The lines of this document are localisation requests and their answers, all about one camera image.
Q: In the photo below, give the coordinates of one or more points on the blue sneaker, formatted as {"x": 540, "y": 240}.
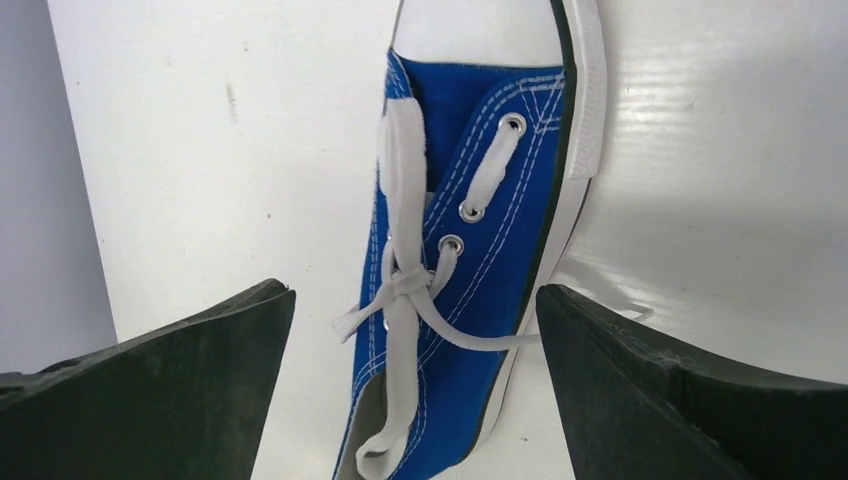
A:
{"x": 514, "y": 98}

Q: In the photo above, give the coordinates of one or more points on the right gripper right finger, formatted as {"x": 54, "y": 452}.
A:
{"x": 636, "y": 403}

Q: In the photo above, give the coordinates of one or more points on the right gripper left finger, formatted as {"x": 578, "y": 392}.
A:
{"x": 186, "y": 401}

